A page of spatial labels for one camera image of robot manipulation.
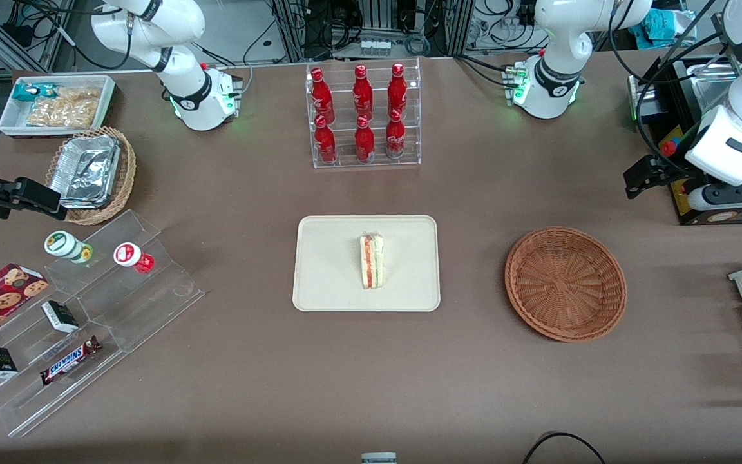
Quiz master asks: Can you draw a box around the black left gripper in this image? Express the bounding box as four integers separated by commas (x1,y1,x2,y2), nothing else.
623,155,712,200

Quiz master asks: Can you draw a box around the triangular sandwich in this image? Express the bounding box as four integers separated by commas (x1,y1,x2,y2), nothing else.
359,233,386,290

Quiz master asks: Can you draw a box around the light wicker basket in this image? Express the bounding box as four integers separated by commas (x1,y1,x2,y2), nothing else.
44,126,137,226

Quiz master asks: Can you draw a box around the brown wicker basket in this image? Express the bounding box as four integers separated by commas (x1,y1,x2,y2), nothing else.
504,226,628,343

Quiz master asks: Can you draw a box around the cream plastic tray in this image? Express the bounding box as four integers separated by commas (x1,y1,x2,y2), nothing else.
292,215,441,313

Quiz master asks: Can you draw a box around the green lid white cup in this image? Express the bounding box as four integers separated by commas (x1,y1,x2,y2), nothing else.
44,230,93,264

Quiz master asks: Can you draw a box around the stack of foil containers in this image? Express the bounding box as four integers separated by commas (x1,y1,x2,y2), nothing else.
49,134,122,210

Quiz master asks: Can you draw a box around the white rectangular bin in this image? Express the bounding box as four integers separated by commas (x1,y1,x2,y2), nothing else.
0,74,117,139

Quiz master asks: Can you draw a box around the black machine with yellow panel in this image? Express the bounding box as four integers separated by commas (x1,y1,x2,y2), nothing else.
627,55,742,226

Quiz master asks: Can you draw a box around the clear bag of crackers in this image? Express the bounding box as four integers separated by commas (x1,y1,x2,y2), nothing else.
26,87,102,128

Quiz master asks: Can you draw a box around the teal snack packet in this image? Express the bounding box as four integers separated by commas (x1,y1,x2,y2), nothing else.
12,82,56,102

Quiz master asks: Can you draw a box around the silver metal pan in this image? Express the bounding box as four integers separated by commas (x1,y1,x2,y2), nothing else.
683,59,742,113

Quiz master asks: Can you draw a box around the red lid white cup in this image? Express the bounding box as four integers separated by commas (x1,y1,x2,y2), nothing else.
113,242,155,275

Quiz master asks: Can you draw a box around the teal plastic bag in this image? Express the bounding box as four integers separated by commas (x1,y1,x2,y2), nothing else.
629,8,684,47

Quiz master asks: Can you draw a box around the clear acrylic stepped display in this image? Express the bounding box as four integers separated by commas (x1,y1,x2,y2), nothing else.
0,208,205,439

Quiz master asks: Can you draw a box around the Snickers chocolate bar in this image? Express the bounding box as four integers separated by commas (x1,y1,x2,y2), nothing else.
39,336,102,387

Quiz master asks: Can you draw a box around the red cola bottle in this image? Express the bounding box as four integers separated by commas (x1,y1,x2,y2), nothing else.
310,67,336,124
385,108,406,160
352,64,374,121
314,115,338,164
354,115,376,163
388,63,408,118

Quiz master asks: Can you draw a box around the clear acrylic bottle rack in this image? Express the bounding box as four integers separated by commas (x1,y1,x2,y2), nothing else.
305,58,422,170

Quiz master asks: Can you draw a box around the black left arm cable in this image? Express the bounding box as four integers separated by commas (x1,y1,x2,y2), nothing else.
608,0,732,169

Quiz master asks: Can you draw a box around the black looped cable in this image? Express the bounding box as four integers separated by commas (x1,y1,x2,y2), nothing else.
522,432,607,464

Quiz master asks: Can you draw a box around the aluminium frame rack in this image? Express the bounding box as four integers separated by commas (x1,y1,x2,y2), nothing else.
271,0,475,62

